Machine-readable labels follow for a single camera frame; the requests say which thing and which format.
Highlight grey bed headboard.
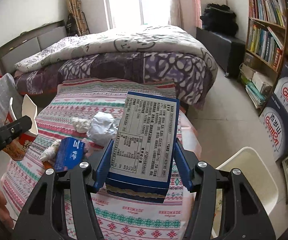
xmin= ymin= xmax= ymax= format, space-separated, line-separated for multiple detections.
xmin=0 ymin=20 xmax=67 ymax=74

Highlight bed with patterned quilt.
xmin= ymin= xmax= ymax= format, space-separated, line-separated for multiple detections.
xmin=14 ymin=25 xmax=218 ymax=109

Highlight wooden bookshelf with books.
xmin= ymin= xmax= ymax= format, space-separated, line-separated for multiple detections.
xmin=240 ymin=0 xmax=288 ymax=110

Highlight white tissue wad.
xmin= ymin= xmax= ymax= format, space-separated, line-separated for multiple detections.
xmin=72 ymin=117 xmax=91 ymax=133

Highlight blue box with label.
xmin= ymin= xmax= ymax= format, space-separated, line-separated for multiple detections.
xmin=105 ymin=92 xmax=179 ymax=203

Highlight white crumpled tissue roll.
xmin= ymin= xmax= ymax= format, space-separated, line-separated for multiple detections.
xmin=40 ymin=139 xmax=61 ymax=162

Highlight lower Ganten water carton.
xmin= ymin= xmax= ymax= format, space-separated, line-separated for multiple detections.
xmin=259 ymin=94 xmax=288 ymax=161

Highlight grey white paper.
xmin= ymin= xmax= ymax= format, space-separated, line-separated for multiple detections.
xmin=87 ymin=112 xmax=120 ymax=146

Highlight window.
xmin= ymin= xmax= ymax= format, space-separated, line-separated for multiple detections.
xmin=104 ymin=0 xmax=182 ymax=29

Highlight black clothes pile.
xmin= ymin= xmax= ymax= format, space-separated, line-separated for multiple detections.
xmin=200 ymin=3 xmax=239 ymax=37

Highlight grey checked fabric chair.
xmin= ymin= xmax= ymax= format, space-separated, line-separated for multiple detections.
xmin=0 ymin=73 xmax=23 ymax=126

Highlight pink checked undercloth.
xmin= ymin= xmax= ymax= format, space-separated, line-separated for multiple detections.
xmin=179 ymin=111 xmax=202 ymax=159

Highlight long blue carton box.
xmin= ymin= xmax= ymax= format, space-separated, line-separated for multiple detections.
xmin=54 ymin=137 xmax=85 ymax=172

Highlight black storage bench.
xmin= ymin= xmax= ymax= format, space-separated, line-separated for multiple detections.
xmin=196 ymin=27 xmax=245 ymax=79

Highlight white trash bin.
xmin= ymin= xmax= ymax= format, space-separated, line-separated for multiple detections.
xmin=211 ymin=146 xmax=279 ymax=240

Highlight orange peel piece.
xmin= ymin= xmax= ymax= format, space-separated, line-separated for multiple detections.
xmin=42 ymin=161 xmax=54 ymax=170

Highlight pink tissue pieces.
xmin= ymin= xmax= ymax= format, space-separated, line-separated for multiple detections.
xmin=82 ymin=138 xmax=103 ymax=158

